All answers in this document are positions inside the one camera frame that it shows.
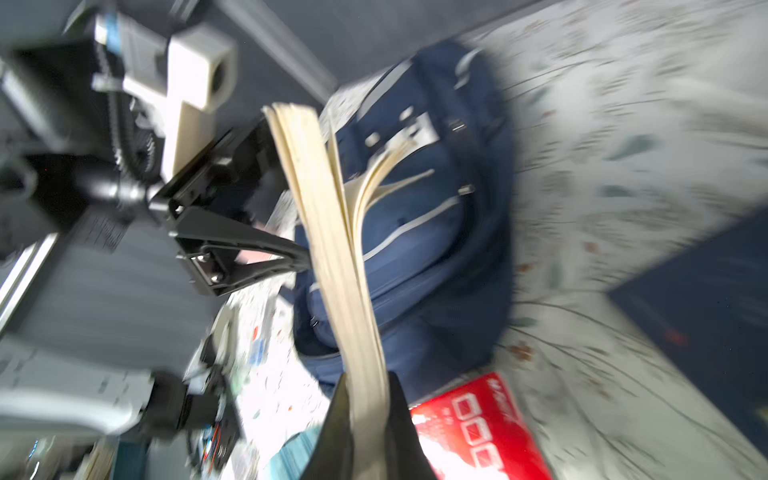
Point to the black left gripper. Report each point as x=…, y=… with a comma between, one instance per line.
x=212, y=206

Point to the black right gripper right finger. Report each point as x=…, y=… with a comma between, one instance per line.
x=405, y=458

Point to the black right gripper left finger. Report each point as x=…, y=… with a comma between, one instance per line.
x=332, y=458

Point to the navy blue notebook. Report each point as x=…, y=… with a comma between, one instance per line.
x=332, y=213

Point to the navy blue student backpack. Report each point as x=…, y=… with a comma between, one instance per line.
x=438, y=250

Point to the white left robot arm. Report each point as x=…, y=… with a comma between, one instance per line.
x=62, y=176

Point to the light teal pencil case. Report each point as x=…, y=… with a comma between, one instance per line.
x=291, y=460

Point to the red calculator package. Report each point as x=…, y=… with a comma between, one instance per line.
x=476, y=431

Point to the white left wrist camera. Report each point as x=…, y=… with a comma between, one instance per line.
x=171, y=87

